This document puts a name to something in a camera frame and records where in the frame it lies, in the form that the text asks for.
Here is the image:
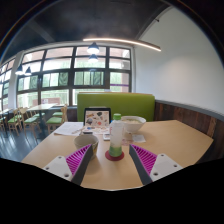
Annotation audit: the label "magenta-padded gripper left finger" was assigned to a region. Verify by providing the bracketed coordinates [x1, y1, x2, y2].
[42, 143, 95, 187]

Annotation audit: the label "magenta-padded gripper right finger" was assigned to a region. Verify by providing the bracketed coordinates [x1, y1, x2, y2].
[128, 143, 184, 186]

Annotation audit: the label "clear bottle with green cap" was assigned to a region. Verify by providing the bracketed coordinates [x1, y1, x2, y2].
[108, 113, 125, 158]

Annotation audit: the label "white paper napkin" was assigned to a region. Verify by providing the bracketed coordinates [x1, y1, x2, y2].
[131, 133, 147, 144]

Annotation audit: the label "white paper sheets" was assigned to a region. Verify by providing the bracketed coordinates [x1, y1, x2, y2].
[53, 121, 84, 137]

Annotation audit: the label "flat round red coaster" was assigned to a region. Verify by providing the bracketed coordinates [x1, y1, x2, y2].
[104, 149, 125, 162]

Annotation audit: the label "wooden chairs with green seats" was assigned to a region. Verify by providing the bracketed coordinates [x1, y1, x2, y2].
[0, 103, 69, 135]

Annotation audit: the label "white ceramic bowl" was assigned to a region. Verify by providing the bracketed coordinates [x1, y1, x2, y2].
[120, 115, 147, 134]

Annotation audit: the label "colourful printed booklet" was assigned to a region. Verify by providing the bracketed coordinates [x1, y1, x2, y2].
[81, 125, 111, 135]

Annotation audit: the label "black laptop with stickers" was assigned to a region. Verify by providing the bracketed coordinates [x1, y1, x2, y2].
[83, 106, 112, 129]

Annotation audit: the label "wooden dining table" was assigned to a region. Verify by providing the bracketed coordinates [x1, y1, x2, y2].
[26, 103, 58, 134]

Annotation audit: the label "large black-framed window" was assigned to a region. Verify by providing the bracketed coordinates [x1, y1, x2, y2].
[0, 45, 133, 111]

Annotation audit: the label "long linear ceiling light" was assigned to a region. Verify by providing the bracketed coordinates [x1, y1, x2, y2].
[82, 37, 162, 52]

